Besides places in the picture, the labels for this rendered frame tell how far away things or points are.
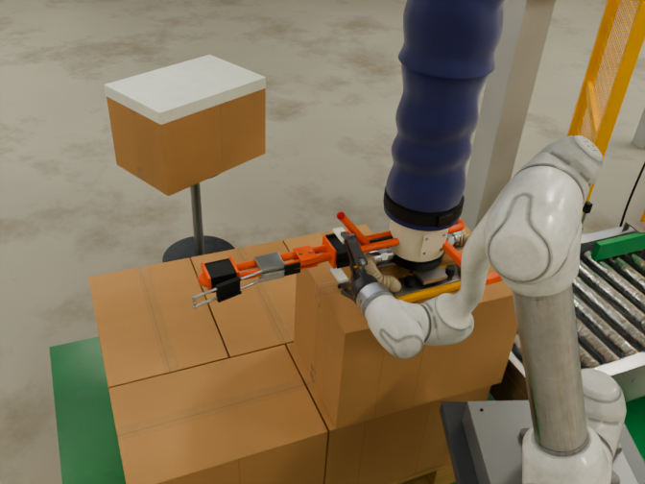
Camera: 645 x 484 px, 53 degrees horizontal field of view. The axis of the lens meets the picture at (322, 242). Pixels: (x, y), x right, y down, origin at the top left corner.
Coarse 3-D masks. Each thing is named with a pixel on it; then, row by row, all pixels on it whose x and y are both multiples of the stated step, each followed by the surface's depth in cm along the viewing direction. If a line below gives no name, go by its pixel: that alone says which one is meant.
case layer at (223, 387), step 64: (128, 320) 230; (192, 320) 232; (256, 320) 234; (128, 384) 206; (192, 384) 207; (256, 384) 209; (128, 448) 186; (192, 448) 188; (256, 448) 189; (320, 448) 199; (384, 448) 213
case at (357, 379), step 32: (448, 256) 204; (320, 288) 188; (320, 320) 192; (352, 320) 177; (480, 320) 191; (512, 320) 197; (320, 352) 198; (352, 352) 178; (384, 352) 183; (448, 352) 195; (480, 352) 201; (320, 384) 203; (352, 384) 186; (384, 384) 192; (416, 384) 198; (448, 384) 204; (480, 384) 211; (352, 416) 195
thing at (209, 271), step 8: (208, 264) 168; (216, 264) 168; (224, 264) 169; (232, 264) 169; (208, 272) 166; (216, 272) 166; (224, 272) 166; (232, 272) 166; (208, 280) 164; (216, 280) 165; (224, 280) 166; (208, 288) 165
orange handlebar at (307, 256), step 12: (456, 228) 191; (384, 240) 184; (396, 240) 184; (300, 252) 176; (312, 252) 177; (324, 252) 181; (456, 252) 181; (240, 264) 171; (252, 264) 172; (300, 264) 174; (312, 264) 176; (240, 276) 168; (492, 276) 173
